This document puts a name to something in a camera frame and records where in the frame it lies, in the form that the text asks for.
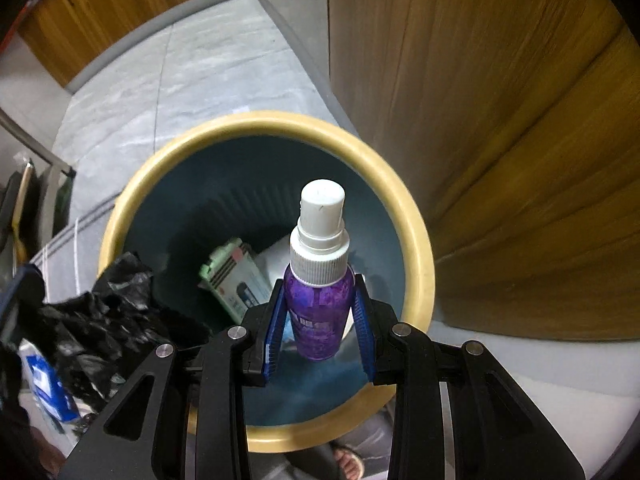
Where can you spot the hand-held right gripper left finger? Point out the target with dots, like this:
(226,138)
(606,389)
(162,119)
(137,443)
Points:
(275,330)

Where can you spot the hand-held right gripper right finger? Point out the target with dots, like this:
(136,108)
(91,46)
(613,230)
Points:
(365,330)

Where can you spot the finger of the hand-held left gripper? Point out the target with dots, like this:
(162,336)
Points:
(22,295)

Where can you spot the purple spray bottle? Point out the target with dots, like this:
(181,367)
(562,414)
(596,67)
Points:
(317,300)

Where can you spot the green and white box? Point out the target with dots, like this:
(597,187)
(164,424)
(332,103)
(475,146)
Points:
(225,270)

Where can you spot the black plastic bag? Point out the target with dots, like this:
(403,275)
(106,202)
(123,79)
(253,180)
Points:
(100,320)

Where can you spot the blue bin with yellow rim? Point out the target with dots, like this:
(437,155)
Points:
(210,220)

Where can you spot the grey striped blanket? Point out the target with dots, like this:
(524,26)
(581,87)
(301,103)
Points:
(65,255)

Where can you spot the blue and white packet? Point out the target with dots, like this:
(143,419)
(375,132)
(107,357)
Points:
(47,380)

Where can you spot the black board with wooden edge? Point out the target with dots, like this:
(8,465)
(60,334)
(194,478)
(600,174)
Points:
(22,200)

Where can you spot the person's foot in sandal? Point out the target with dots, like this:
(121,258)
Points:
(350,462)

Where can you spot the metal rack frame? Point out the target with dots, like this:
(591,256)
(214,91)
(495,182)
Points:
(30,147)

